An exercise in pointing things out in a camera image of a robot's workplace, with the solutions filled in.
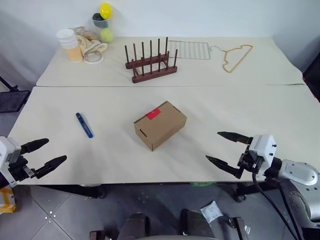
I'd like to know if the cream cloth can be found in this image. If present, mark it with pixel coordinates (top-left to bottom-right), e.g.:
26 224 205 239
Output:
74 34 109 55

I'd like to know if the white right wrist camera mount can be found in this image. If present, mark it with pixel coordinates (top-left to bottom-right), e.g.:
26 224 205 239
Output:
248 134 277 176

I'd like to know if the black mesh basket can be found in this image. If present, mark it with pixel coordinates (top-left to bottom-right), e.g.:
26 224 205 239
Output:
0 90 31 114

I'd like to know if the white printed packet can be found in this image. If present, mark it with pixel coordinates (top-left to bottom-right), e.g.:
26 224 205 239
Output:
199 200 224 224

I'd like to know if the white paper cup stack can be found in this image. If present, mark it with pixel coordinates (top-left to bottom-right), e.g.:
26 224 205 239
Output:
55 28 79 50

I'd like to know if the dark rounded shape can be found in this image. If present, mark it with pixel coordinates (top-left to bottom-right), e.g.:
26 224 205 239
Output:
180 208 216 240
116 212 151 240

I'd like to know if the small dark block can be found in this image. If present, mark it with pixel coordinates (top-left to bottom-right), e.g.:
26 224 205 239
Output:
89 229 105 240

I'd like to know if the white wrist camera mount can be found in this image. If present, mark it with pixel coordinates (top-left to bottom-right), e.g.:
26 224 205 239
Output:
0 136 22 187
248 134 277 176

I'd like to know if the blue pen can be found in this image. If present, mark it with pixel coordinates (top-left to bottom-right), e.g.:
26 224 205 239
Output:
75 112 95 139

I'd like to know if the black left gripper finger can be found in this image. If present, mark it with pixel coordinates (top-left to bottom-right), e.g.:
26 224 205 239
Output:
34 155 68 179
19 138 50 155

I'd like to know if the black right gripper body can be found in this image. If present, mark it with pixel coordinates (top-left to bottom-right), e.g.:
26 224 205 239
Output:
236 144 266 176

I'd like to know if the dark metal bracket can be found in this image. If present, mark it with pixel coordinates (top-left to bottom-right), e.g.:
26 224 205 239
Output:
228 216 252 240

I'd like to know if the gold wire clothes hanger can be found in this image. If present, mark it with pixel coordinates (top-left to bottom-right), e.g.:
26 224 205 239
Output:
209 43 254 74

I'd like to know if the green plastic lid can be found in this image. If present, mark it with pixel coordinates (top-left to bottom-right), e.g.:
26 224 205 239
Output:
191 181 216 188

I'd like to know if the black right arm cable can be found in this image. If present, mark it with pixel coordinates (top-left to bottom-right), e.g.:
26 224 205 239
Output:
276 178 305 240
251 171 300 240

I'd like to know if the dark wooden peg rack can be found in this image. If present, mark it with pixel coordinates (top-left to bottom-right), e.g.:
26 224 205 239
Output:
123 36 179 84

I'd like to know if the metal wire grill rack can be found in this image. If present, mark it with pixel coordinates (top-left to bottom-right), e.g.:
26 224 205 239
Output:
166 39 212 61

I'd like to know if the yellow object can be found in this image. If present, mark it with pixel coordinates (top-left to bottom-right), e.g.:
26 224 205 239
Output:
0 186 17 215

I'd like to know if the black stand leg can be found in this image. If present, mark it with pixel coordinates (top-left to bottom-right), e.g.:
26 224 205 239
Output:
0 75 20 92

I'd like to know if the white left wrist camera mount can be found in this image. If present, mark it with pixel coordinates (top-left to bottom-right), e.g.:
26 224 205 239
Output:
0 136 22 187

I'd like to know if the yellow plastic ball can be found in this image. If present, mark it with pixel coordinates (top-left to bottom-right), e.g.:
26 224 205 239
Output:
99 2 112 21

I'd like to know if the white tape roll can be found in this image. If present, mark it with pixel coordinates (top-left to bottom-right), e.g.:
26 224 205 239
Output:
83 50 105 66

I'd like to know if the clear plastic bag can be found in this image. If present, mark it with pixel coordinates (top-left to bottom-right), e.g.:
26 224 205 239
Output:
73 24 101 41

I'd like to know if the green tennis ball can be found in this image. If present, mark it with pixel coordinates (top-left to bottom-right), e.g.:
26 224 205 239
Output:
99 27 115 44

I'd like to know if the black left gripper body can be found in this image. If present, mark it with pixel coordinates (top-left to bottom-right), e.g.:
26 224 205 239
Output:
8 156 37 182

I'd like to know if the black and red object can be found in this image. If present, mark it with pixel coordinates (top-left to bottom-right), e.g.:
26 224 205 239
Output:
301 51 320 104

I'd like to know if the brown cardboard box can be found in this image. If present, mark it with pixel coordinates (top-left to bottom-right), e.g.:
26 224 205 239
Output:
133 100 188 152

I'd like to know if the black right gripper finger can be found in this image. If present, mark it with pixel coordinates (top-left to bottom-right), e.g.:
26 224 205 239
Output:
216 131 254 146
205 154 244 179

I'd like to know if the red tape seal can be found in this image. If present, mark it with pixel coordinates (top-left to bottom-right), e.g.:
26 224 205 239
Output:
145 108 162 120

